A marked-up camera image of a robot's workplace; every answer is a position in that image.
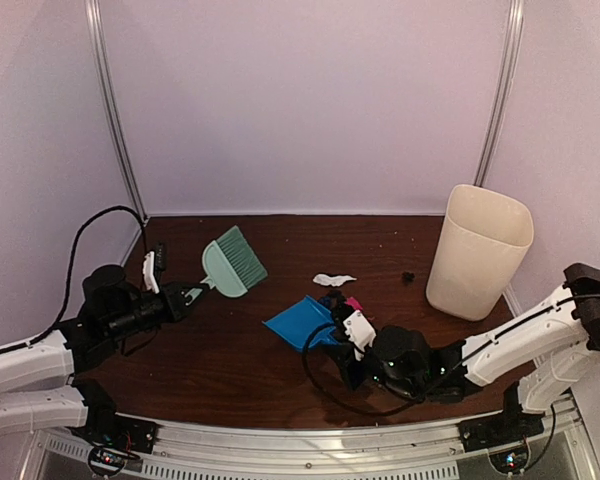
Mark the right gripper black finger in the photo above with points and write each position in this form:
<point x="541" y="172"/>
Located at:
<point x="348" y="366"/>
<point x="340" y="311"/>

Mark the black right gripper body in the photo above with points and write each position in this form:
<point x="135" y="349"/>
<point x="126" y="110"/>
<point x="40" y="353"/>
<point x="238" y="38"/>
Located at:
<point x="401" y="387"/>

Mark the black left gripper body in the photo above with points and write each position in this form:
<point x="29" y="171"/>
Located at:
<point x="121" y="325"/>

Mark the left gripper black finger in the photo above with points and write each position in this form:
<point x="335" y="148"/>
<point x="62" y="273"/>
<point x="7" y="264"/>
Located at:
<point x="190" y="291"/>
<point x="187" y="302"/>

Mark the blue plastic dustpan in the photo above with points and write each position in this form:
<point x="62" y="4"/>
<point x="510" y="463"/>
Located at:
<point x="295" y="324"/>

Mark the green hand brush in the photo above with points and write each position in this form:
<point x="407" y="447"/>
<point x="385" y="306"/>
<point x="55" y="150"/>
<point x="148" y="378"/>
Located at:
<point x="231" y="267"/>

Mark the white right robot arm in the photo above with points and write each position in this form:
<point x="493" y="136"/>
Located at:
<point x="562" y="333"/>

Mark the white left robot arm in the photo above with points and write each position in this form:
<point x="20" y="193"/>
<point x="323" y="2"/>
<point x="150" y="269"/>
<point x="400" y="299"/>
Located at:
<point x="40" y="383"/>

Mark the pink paper scrap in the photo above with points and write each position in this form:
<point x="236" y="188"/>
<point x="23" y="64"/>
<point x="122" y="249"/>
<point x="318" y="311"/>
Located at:
<point x="354" y="303"/>

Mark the dark blue paper scrap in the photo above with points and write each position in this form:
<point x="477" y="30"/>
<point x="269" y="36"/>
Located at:
<point x="325" y="301"/>

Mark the white paper scrap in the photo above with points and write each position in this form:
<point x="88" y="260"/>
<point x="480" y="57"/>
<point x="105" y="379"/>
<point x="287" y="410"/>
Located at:
<point x="334" y="281"/>

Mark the right circuit board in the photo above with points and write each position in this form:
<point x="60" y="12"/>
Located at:
<point x="510" y="461"/>

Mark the circuit board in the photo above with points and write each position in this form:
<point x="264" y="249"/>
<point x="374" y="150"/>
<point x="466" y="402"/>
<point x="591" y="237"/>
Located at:
<point x="104" y="462"/>
<point x="510" y="461"/>

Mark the beige plastic waste bin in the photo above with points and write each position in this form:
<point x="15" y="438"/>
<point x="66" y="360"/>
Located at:
<point x="484" y="238"/>

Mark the left circuit board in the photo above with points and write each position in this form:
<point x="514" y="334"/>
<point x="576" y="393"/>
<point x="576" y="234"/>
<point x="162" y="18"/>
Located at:
<point x="104" y="462"/>

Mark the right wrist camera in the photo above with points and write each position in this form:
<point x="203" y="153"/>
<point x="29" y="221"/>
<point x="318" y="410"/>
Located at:
<point x="360" y="333"/>

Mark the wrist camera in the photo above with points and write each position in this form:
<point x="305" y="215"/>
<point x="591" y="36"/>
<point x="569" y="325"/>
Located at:
<point x="154" y="265"/>
<point x="360" y="333"/>

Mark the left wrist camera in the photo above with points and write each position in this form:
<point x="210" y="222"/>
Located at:
<point x="154" y="265"/>

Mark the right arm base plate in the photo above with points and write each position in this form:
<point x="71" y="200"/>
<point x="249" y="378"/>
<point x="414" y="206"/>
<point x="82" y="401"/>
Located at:
<point x="498" y="429"/>

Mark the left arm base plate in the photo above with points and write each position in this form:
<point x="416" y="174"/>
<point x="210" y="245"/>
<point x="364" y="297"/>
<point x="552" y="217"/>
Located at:
<point x="130" y="435"/>

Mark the aluminium front rail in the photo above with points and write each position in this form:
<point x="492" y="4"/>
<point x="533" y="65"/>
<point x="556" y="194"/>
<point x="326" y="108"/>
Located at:
<point x="425" y="450"/>

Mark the left aluminium frame post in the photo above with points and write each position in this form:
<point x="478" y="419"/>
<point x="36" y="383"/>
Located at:
<point x="113" y="119"/>

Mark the aluminium frame post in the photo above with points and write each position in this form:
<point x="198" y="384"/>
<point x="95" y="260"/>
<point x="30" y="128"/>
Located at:
<point x="510" y="55"/>
<point x="113" y="119"/>

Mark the right aluminium frame post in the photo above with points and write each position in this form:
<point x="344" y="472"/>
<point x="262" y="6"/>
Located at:
<point x="510" y="55"/>

